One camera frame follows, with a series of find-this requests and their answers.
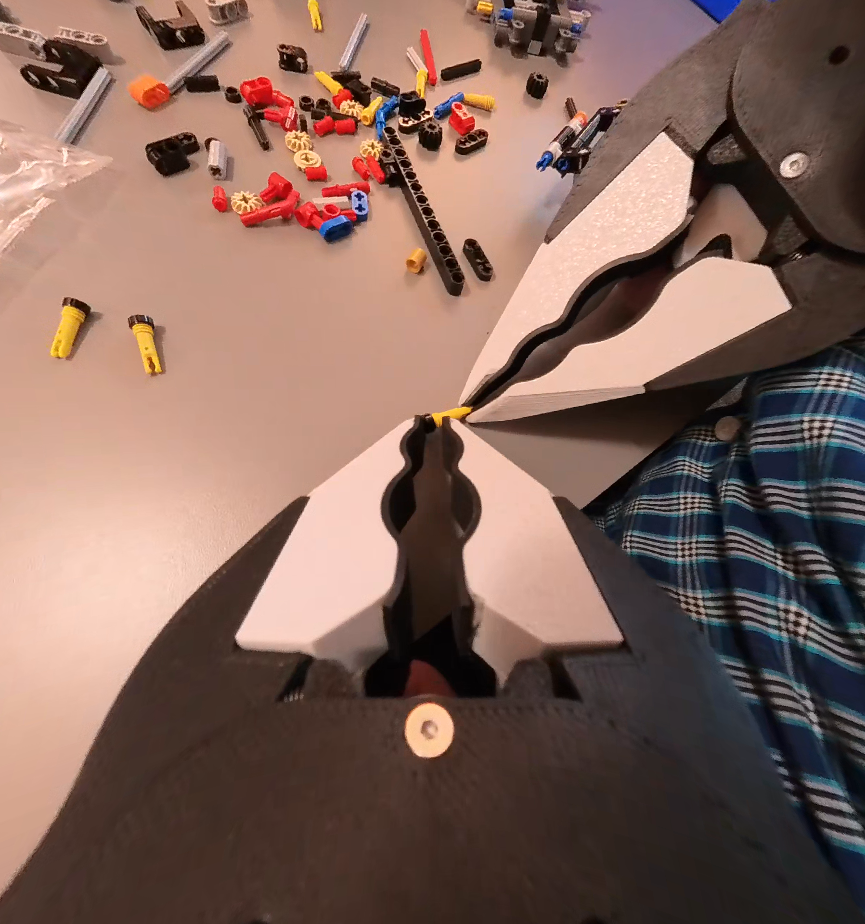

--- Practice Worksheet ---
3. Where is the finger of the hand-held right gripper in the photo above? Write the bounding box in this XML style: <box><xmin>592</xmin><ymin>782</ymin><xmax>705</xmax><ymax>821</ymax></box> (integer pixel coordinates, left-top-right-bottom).
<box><xmin>460</xmin><ymin>131</ymin><xmax>769</xmax><ymax>409</ymax></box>
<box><xmin>467</xmin><ymin>258</ymin><xmax>794</xmax><ymax>424</ymax></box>

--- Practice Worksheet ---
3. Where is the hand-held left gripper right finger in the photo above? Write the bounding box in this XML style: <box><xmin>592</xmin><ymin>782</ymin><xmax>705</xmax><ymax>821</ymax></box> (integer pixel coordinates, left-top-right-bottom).
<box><xmin>436</xmin><ymin>419</ymin><xmax>624</xmax><ymax>685</ymax></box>

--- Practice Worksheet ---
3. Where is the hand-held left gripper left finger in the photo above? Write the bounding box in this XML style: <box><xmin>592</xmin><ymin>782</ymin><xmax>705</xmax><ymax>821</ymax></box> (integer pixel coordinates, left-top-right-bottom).
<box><xmin>235</xmin><ymin>416</ymin><xmax>437</xmax><ymax>680</ymax></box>

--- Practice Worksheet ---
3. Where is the small black lego assembly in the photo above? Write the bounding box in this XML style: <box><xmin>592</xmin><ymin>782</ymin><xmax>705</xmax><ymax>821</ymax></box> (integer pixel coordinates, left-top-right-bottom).
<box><xmin>537</xmin><ymin>107</ymin><xmax>624</xmax><ymax>174</ymax></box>

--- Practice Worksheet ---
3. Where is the long black lego beam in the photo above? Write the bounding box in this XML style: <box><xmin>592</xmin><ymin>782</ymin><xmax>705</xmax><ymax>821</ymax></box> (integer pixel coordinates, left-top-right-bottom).
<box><xmin>382</xmin><ymin>126</ymin><xmax>469</xmax><ymax>297</ymax></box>

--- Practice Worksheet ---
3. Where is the large lego chassis assembly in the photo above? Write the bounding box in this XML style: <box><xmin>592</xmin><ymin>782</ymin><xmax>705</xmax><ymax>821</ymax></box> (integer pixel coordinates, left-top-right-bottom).
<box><xmin>468</xmin><ymin>0</ymin><xmax>592</xmax><ymax>66</ymax></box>

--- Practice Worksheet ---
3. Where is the yellow lego pin black bush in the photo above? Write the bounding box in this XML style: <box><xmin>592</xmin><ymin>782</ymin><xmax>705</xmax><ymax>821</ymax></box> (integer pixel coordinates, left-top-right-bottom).
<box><xmin>50</xmin><ymin>296</ymin><xmax>91</xmax><ymax>359</ymax></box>
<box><xmin>128</xmin><ymin>314</ymin><xmax>166</xmax><ymax>375</ymax></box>

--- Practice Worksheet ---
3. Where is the grey lego axle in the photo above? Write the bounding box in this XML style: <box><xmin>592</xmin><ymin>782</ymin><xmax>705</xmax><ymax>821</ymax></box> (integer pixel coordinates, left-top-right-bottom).
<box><xmin>53</xmin><ymin>67</ymin><xmax>113</xmax><ymax>145</ymax></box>
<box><xmin>165</xmin><ymin>30</ymin><xmax>232</xmax><ymax>95</ymax></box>
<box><xmin>338</xmin><ymin>14</ymin><xmax>370</xmax><ymax>73</ymax></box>

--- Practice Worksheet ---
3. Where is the pile of small lego pieces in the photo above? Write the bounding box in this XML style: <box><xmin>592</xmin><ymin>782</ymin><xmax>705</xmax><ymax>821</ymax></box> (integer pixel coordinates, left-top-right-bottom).
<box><xmin>212</xmin><ymin>43</ymin><xmax>498</xmax><ymax>243</ymax></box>

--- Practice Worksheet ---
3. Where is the black angled lego connector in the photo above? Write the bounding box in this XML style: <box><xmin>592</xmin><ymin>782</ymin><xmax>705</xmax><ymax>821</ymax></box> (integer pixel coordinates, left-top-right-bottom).
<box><xmin>145</xmin><ymin>132</ymin><xmax>201</xmax><ymax>176</ymax></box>

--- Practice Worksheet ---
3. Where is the large black lego connector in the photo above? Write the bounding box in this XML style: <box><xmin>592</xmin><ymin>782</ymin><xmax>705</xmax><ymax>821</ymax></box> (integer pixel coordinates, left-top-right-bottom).
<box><xmin>135</xmin><ymin>0</ymin><xmax>206</xmax><ymax>51</ymax></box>

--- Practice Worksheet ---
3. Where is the blue plaid shirt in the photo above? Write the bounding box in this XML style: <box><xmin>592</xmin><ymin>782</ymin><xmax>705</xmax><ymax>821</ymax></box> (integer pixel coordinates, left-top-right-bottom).
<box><xmin>584</xmin><ymin>325</ymin><xmax>865</xmax><ymax>924</ymax></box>

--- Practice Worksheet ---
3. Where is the clear empty plastic bag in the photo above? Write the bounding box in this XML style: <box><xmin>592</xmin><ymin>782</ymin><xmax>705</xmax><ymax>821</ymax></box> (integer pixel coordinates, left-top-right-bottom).
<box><xmin>0</xmin><ymin>112</ymin><xmax>112</xmax><ymax>286</ymax></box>

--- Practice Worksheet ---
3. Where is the black and grey beams cluster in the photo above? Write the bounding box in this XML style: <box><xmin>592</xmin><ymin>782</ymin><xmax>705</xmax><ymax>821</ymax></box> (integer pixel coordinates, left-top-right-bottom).
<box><xmin>0</xmin><ymin>18</ymin><xmax>108</xmax><ymax>98</ymax></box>

